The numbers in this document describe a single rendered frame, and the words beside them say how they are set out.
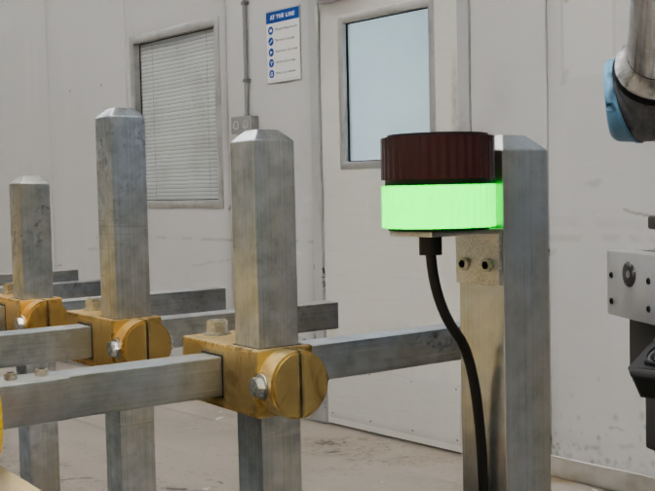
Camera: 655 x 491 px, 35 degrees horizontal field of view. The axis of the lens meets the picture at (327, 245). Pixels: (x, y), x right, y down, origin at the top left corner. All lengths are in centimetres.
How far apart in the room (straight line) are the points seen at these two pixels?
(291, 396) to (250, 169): 17
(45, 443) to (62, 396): 51
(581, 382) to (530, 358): 334
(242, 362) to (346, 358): 12
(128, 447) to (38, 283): 29
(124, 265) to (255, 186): 26
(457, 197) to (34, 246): 76
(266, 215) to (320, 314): 40
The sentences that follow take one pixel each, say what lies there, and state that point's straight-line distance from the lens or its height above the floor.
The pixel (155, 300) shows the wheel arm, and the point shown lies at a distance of 133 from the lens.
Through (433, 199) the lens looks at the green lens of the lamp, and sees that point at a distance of 52.
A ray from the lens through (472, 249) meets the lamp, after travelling 58.
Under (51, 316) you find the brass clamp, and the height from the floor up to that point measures 95.
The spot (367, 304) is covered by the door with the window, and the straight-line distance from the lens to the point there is 464.
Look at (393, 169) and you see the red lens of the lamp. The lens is 54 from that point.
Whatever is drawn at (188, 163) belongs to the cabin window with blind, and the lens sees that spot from 577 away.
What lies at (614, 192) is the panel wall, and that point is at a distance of 378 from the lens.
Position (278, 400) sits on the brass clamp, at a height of 94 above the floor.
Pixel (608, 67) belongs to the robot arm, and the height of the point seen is 124.
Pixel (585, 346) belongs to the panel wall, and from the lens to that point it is 389.
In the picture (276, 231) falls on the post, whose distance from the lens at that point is 77.
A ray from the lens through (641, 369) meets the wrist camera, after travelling 76.
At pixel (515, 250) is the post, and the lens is 57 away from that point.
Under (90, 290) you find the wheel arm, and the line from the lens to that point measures 157.
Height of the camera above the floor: 109
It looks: 3 degrees down
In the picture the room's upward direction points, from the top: 1 degrees counter-clockwise
